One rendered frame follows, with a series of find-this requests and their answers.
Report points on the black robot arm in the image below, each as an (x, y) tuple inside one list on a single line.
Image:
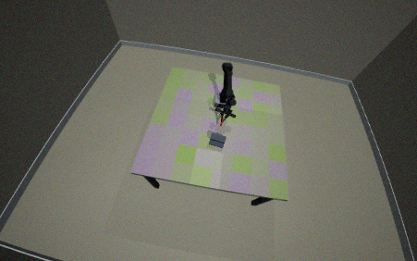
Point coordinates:
[(227, 96)]

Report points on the dark grey sloped panel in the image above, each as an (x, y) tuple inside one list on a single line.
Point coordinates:
[(217, 140)]

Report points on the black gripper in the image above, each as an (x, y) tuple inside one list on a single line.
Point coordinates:
[(222, 113)]

